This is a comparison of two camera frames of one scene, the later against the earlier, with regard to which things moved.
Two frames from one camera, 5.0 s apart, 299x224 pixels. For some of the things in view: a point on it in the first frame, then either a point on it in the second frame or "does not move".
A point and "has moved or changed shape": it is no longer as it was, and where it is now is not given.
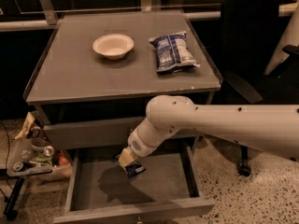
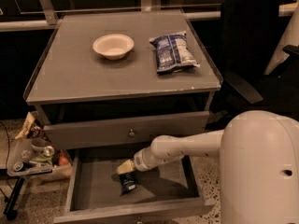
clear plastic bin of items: (35, 156) does not move
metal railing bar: (51, 24) does not move
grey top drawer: (102, 133) does not move
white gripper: (136, 144) -> (140, 161)
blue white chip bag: (172, 53) does not move
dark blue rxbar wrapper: (134, 169) has moved or changed shape
